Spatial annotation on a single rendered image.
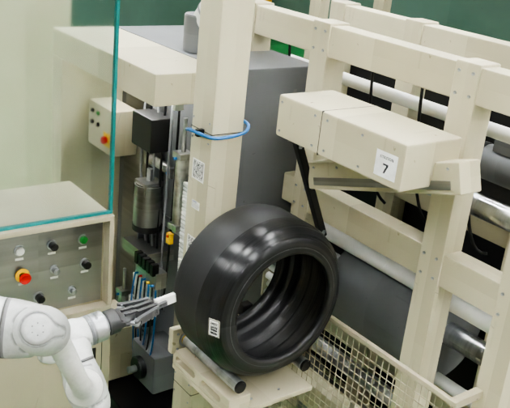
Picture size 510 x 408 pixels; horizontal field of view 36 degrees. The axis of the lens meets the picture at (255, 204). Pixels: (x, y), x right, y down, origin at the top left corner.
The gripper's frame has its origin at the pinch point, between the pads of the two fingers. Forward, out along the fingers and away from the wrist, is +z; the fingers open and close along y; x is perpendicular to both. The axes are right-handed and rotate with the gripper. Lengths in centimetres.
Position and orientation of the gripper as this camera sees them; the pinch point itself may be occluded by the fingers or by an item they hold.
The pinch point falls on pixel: (164, 300)
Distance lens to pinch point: 247.4
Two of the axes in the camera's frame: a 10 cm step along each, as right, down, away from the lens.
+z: 8.1, -2.8, 5.2
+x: 0.1, 8.9, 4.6
